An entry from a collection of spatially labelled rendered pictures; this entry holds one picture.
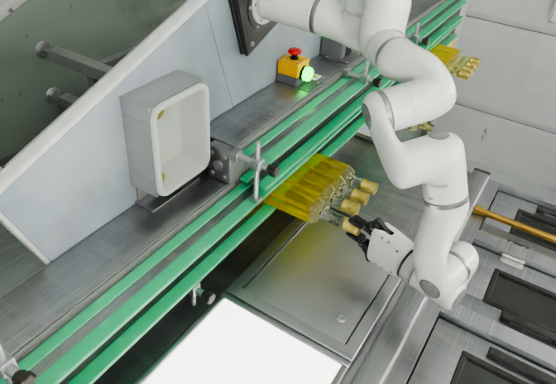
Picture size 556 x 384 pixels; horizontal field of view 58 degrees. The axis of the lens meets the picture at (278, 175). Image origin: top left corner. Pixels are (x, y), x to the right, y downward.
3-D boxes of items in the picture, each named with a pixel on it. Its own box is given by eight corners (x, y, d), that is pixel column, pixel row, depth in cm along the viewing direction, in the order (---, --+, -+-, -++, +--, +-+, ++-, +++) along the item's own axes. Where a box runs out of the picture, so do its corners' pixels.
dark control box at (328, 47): (318, 53, 172) (340, 60, 169) (321, 31, 168) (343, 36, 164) (329, 46, 178) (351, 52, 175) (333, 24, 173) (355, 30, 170)
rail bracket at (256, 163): (228, 192, 125) (270, 211, 120) (229, 134, 115) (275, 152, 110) (236, 186, 127) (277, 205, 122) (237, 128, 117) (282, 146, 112)
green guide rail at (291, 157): (239, 180, 128) (266, 191, 124) (239, 176, 127) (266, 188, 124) (447, 14, 251) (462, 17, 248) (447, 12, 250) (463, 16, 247)
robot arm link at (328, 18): (305, 40, 121) (366, 60, 115) (313, -16, 114) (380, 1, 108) (323, 32, 128) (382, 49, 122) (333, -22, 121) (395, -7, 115)
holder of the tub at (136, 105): (133, 204, 117) (159, 216, 113) (119, 96, 101) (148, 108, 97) (183, 170, 129) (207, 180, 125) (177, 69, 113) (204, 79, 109)
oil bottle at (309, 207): (247, 196, 136) (317, 228, 127) (248, 179, 133) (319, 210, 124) (259, 186, 140) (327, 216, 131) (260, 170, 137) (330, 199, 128)
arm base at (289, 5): (242, -12, 117) (300, 4, 111) (268, -50, 121) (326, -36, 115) (257, 33, 131) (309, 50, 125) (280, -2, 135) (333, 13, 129)
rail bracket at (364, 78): (338, 77, 162) (377, 89, 156) (342, 55, 158) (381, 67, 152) (344, 73, 165) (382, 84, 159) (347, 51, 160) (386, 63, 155)
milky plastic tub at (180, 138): (131, 187, 113) (160, 201, 110) (119, 97, 100) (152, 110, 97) (183, 153, 125) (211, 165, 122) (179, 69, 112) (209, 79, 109)
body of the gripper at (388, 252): (416, 274, 120) (379, 248, 126) (426, 242, 114) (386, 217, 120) (397, 289, 115) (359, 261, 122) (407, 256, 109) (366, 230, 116)
